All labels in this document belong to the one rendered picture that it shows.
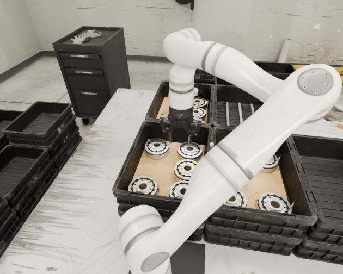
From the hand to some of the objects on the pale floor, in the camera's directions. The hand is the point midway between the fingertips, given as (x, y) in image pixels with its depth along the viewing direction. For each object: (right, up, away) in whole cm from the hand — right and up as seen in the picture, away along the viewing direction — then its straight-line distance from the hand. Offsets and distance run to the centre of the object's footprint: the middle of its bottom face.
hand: (179, 138), depth 78 cm
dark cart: (-79, +28, +194) cm, 212 cm away
